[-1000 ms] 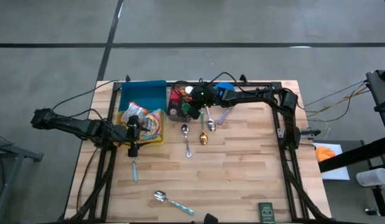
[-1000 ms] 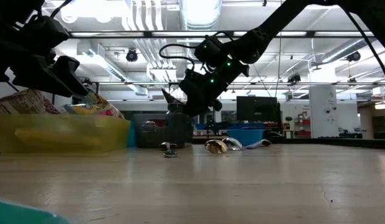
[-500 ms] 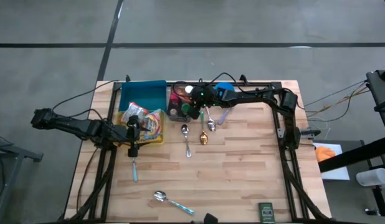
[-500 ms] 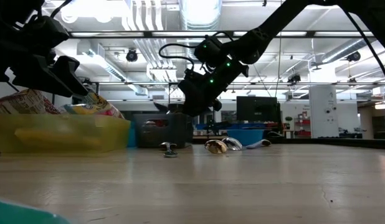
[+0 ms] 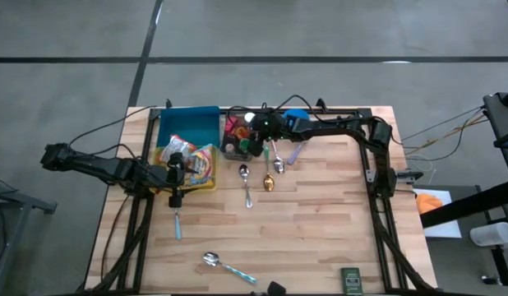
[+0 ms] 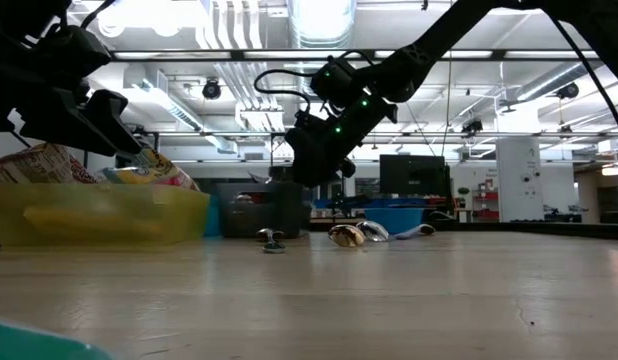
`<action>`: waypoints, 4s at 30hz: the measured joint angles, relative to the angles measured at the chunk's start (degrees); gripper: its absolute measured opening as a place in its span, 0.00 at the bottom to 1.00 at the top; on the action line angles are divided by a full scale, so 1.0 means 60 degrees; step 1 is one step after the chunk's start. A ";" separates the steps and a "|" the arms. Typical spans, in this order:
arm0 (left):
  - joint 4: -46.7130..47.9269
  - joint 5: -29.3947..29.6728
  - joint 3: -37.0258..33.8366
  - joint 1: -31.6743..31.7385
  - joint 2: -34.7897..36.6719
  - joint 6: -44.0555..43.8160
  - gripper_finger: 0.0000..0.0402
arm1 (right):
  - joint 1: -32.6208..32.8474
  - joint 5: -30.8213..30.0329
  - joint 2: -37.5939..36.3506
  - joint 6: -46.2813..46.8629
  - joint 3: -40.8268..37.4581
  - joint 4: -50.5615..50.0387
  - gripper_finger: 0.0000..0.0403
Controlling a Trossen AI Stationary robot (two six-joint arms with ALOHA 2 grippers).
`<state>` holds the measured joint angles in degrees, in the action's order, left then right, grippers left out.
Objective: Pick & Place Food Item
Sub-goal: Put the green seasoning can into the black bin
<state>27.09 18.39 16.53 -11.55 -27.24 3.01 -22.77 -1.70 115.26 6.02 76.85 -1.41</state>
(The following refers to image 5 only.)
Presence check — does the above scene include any black diagonal beam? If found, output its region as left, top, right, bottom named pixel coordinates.
left=420, top=180, right=508, bottom=229

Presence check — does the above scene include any black aluminium table frame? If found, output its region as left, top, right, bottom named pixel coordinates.
left=113, top=107, right=440, bottom=294

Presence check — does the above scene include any teal-white striped-handle spoon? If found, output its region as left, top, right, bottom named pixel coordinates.
left=202, top=251, right=258, bottom=285

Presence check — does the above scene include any orange object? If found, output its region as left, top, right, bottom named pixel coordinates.
left=415, top=192, right=444, bottom=215

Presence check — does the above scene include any orange-red seasoning packet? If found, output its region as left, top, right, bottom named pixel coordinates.
left=233, top=125, right=252, bottom=141

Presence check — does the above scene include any yellow blue-edged ramen packet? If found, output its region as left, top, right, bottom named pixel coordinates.
left=183, top=143, right=218, bottom=188

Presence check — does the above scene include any grey metal stand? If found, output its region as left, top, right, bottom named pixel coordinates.
left=0, top=176, right=58, bottom=289

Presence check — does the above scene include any all-silver spoon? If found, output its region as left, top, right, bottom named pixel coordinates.
left=238, top=164, right=254, bottom=210

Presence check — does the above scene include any blue plastic bin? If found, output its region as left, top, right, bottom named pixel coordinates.
left=156, top=105, right=221, bottom=149

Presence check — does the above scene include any white paper sheet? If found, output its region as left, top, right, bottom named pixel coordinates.
left=412, top=187, right=463, bottom=239

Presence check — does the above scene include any orange-handled silver spoon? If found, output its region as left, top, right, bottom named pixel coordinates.
left=270, top=139, right=286, bottom=174

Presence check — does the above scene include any blue bowl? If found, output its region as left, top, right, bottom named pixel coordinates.
left=282, top=108, right=311, bottom=121

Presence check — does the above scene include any light-blue-handled small spoon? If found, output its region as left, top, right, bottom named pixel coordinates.
left=173, top=208, right=183, bottom=242

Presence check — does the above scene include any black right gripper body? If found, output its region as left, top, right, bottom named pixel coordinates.
left=252, top=110, right=289, bottom=143

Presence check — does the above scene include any purple-handled silver spoon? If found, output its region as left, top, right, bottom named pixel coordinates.
left=286, top=141, right=307, bottom=166

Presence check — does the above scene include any red and white ramen packet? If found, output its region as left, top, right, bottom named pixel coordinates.
left=158, top=134, right=197, bottom=165

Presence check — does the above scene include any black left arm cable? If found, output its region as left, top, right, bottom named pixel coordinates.
left=67, top=105, right=159, bottom=160

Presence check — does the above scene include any yellow plastic bin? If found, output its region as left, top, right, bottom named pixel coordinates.
left=153, top=144, right=219, bottom=192

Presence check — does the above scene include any green-handled gold spoon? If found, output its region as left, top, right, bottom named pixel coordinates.
left=261, top=146, right=275, bottom=193

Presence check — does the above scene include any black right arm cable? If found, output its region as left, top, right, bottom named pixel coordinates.
left=227, top=94, right=381, bottom=124

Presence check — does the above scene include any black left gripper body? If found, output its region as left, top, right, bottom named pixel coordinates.
left=156, top=162, right=187, bottom=192

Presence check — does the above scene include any dark green tin box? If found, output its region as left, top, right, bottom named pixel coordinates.
left=340, top=266, right=364, bottom=296

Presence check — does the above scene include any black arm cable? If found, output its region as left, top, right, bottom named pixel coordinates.
left=67, top=105, right=159, bottom=160
left=227, top=94, right=381, bottom=124

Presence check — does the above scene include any grey plastic bin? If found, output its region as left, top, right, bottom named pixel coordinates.
left=219, top=111, right=259, bottom=162

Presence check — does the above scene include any black equipment cart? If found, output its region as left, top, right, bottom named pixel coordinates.
left=482, top=88, right=508, bottom=182

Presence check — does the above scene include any small black block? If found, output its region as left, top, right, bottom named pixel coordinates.
left=266, top=280, right=287, bottom=296

